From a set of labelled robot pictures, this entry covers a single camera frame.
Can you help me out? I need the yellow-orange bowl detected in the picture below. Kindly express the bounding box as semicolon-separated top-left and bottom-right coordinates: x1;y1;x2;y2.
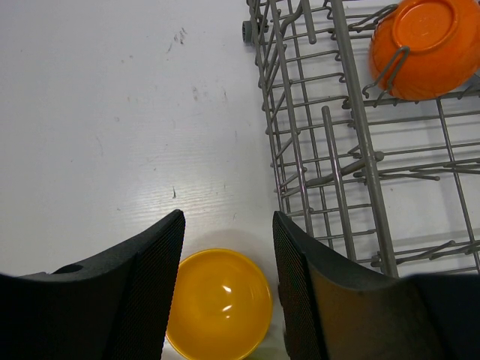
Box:
166;248;273;359

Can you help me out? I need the grey wire dish rack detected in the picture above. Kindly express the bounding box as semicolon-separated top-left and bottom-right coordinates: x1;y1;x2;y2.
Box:
242;1;479;276

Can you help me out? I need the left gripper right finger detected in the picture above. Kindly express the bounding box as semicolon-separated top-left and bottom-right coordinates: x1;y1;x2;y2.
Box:
272;211;479;359

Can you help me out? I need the orange bowl white inside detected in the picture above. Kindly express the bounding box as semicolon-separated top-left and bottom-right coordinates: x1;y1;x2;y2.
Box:
368;1;479;101

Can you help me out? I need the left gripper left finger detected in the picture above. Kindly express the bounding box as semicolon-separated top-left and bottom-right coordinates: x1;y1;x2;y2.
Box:
1;210;185;359

